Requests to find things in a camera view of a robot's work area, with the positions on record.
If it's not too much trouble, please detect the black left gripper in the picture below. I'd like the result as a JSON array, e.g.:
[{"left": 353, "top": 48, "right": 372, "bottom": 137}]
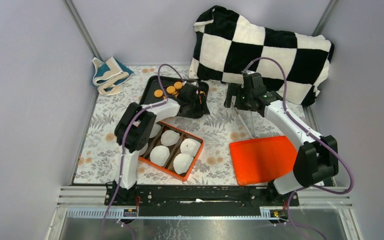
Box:
[{"left": 186, "top": 94, "right": 209, "bottom": 120}]

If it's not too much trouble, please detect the round orange cookie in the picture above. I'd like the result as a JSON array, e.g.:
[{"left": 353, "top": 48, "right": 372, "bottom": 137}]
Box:
[
  {"left": 153, "top": 89, "right": 164, "bottom": 98},
  {"left": 173, "top": 81, "right": 183, "bottom": 90},
  {"left": 166, "top": 85, "right": 176, "bottom": 95}
]

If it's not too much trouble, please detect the black cookie tray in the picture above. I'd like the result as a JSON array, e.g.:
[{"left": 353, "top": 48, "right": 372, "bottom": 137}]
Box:
[{"left": 138, "top": 75, "right": 211, "bottom": 120}]

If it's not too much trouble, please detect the orange cookie box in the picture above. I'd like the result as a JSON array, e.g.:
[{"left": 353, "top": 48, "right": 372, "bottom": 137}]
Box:
[{"left": 139, "top": 122, "right": 204, "bottom": 182}]

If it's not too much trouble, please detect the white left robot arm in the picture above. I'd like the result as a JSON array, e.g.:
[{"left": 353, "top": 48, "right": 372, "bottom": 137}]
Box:
[{"left": 114, "top": 82, "right": 206, "bottom": 206}]

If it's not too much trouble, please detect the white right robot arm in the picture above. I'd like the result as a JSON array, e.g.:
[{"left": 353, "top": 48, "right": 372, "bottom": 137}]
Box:
[{"left": 224, "top": 73, "right": 339, "bottom": 206}]

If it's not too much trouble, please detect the black white checkered pillow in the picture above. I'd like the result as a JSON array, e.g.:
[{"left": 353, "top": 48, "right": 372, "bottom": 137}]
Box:
[{"left": 188, "top": 5, "right": 335, "bottom": 106}]

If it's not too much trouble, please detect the orange box lid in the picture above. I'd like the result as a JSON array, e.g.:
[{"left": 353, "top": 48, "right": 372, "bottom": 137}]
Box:
[{"left": 229, "top": 136, "right": 315, "bottom": 186}]

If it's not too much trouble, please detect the teal beige folded cloth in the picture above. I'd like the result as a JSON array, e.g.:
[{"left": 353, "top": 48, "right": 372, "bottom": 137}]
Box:
[{"left": 92, "top": 57, "right": 134, "bottom": 96}]

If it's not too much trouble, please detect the floral table mat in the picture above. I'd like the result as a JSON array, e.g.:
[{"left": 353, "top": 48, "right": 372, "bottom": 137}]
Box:
[{"left": 73, "top": 65, "right": 281, "bottom": 185}]

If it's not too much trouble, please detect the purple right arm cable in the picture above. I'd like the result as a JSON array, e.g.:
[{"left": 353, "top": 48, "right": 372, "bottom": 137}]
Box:
[{"left": 243, "top": 56, "right": 356, "bottom": 239}]

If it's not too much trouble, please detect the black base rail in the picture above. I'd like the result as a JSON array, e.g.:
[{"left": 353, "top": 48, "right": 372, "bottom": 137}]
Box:
[{"left": 104, "top": 181, "right": 300, "bottom": 217}]

